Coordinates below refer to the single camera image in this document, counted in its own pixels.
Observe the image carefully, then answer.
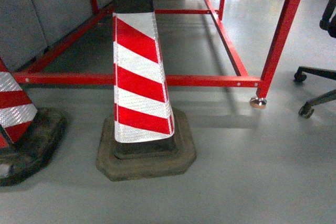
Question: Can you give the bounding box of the red metal table frame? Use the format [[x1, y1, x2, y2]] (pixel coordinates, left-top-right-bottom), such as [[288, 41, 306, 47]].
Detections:
[[14, 0, 300, 108]]

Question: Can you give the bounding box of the red white traffic cone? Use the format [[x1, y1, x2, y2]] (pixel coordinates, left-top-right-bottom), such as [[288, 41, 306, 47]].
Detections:
[[96, 0, 197, 182]]

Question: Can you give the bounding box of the black office chair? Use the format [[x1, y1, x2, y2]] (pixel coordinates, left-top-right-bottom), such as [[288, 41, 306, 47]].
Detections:
[[293, 0, 336, 119]]

